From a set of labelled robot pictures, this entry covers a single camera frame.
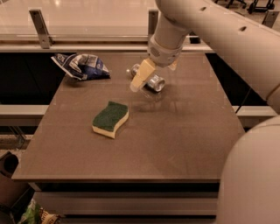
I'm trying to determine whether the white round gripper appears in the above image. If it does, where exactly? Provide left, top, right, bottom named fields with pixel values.
left=130, top=36, right=183, bottom=92

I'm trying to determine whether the silver blue redbull can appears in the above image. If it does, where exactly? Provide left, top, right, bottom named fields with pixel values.
left=127, top=64, right=165, bottom=93

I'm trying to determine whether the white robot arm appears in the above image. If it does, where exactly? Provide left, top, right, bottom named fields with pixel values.
left=130, top=0, right=280, bottom=224

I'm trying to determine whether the blue crumpled chip bag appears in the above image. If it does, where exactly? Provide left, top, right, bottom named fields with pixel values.
left=52, top=53, right=110, bottom=81

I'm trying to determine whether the green yellow sponge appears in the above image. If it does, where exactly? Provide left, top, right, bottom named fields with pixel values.
left=92, top=101, right=129, bottom=138

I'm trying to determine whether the dark bin at left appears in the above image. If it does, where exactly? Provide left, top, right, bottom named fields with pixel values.
left=0, top=151, right=34, bottom=216

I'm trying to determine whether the green snack bag on floor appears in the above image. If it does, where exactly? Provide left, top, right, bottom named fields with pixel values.
left=17, top=199, right=60, bottom=224

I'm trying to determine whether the black cable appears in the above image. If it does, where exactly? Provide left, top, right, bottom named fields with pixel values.
left=234, top=87, right=252, bottom=115

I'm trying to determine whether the left metal glass bracket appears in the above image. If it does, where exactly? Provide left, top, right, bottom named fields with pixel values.
left=29, top=9, right=53, bottom=49

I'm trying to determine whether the right metal glass bracket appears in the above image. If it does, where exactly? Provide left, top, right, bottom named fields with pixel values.
left=262, top=10, right=279, bottom=28

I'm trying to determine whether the metal rail of barrier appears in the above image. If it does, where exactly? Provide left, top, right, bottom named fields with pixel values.
left=0, top=43, right=215, bottom=54

